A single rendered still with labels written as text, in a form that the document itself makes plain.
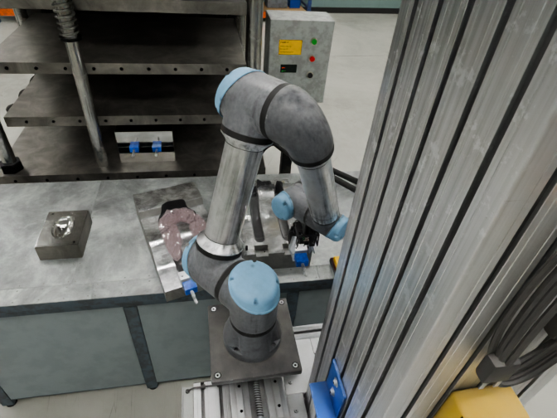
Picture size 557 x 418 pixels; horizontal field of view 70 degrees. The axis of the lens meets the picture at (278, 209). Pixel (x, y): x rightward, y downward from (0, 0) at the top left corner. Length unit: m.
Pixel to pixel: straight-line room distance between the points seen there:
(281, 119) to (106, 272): 1.06
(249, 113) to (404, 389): 0.53
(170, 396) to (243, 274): 1.35
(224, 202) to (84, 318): 0.99
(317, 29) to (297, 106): 1.28
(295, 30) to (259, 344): 1.44
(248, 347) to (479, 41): 0.83
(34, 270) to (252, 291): 1.02
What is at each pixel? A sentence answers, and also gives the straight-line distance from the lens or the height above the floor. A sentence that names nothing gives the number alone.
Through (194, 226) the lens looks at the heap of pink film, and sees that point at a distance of 1.56.
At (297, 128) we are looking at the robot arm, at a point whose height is 1.61.
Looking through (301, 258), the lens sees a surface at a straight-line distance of 1.41.
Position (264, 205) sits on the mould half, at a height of 0.91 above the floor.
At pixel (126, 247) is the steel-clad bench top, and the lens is 1.69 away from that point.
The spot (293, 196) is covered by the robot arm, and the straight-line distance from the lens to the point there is 1.11.
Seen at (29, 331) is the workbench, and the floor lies 0.57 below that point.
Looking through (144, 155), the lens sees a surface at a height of 0.82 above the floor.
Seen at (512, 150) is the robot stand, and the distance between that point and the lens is 0.34.
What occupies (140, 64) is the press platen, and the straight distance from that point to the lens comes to 1.96.
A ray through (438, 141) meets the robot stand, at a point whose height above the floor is 1.78.
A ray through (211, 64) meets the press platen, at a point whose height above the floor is 1.29.
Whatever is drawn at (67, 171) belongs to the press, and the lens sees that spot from 2.21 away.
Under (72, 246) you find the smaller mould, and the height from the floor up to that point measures 0.86.
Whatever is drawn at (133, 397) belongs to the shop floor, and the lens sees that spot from 2.23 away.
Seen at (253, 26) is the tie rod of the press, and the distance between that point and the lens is 1.83.
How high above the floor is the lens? 1.97
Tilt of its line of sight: 40 degrees down
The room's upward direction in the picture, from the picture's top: 5 degrees clockwise
